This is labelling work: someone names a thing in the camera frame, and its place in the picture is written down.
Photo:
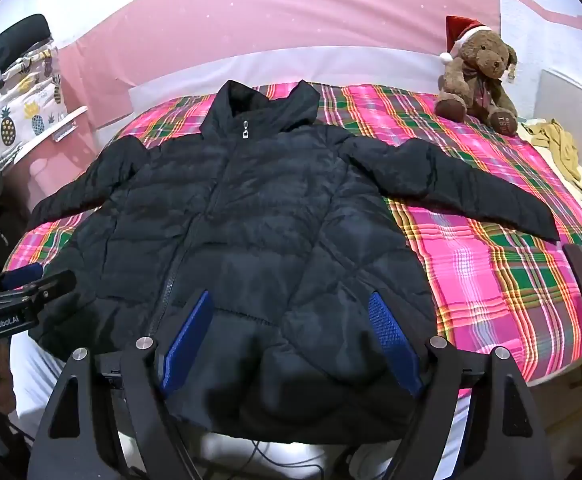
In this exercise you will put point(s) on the yellow cloth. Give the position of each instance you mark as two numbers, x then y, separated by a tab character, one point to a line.
561	147

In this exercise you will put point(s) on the black puffer jacket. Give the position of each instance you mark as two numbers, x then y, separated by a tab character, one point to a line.
271	210

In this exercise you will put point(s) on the black bag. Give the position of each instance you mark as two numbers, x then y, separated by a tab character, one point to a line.
6	235

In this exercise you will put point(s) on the brown teddy bear santa hat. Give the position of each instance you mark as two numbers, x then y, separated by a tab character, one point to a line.
481	65

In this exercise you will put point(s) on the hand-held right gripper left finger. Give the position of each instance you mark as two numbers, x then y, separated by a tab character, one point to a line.
191	340

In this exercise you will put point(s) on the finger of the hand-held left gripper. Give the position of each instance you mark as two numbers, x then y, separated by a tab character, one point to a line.
23	274
56	282

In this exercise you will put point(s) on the white board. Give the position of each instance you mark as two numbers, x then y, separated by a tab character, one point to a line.
566	95

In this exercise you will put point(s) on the pink plaid blanket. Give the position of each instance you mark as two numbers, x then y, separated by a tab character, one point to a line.
496	270

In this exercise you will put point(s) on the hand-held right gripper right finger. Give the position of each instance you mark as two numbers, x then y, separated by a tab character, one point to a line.
391	340

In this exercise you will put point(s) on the pineapple print bag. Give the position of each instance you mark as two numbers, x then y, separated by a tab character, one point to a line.
16	110

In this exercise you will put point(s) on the black cushion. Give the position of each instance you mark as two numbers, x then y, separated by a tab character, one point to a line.
11	45

